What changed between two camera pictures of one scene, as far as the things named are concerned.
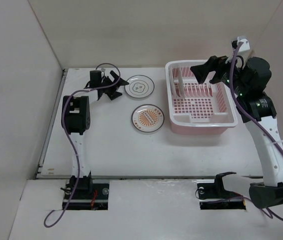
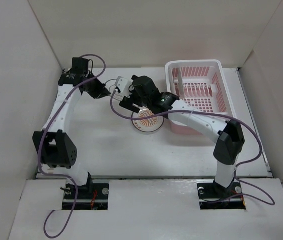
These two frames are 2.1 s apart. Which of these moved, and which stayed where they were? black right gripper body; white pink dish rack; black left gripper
Moved: black left gripper; black right gripper body
Stayed: white pink dish rack
